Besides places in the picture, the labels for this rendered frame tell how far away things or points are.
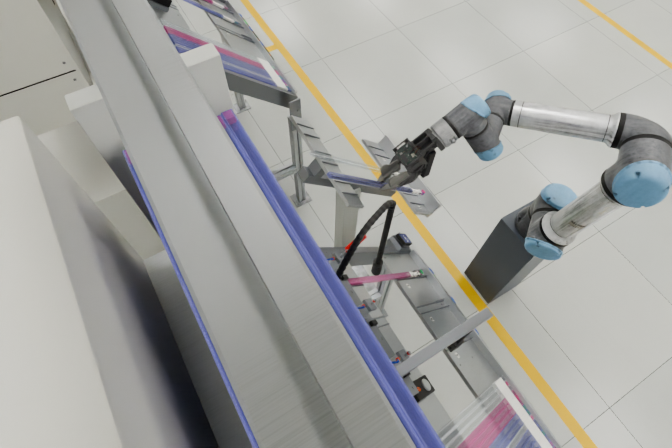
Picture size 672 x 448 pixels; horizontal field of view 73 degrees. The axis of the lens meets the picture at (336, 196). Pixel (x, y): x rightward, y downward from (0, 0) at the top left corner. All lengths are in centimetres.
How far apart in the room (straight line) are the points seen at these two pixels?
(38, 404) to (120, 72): 24
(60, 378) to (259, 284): 23
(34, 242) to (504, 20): 339
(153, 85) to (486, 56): 309
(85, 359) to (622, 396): 224
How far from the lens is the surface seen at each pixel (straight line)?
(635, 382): 246
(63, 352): 39
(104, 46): 26
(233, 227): 18
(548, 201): 165
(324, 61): 305
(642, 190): 132
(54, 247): 42
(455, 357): 128
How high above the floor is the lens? 205
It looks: 59 degrees down
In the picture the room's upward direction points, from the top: 2 degrees clockwise
